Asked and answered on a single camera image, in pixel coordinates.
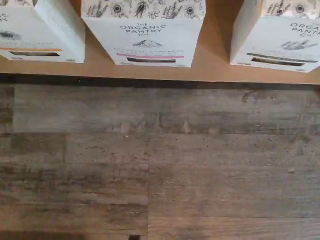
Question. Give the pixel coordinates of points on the white box green strip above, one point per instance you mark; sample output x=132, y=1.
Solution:
x=275, y=42

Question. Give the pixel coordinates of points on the black metal shelf rack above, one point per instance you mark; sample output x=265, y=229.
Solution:
x=150, y=83

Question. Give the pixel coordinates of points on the white box pink strip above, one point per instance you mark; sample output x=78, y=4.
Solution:
x=150, y=37

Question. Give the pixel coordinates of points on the brown particle board shelf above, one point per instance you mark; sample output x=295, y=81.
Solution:
x=217, y=45

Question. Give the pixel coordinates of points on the white box orange strip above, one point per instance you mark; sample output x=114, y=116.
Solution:
x=37, y=32

